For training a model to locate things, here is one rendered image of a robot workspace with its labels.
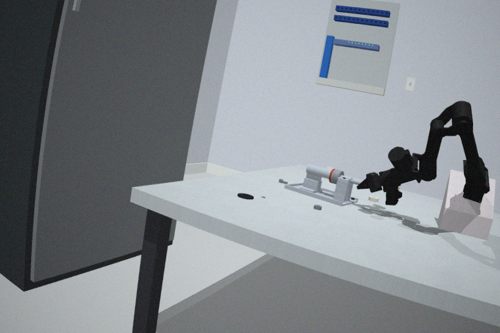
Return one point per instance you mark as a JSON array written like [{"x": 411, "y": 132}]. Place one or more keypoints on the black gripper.
[{"x": 375, "y": 182}]

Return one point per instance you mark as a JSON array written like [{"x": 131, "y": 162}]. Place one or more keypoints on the black flat washer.
[{"x": 245, "y": 196}]

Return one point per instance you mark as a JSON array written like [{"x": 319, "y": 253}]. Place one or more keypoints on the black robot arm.
[{"x": 475, "y": 172}]

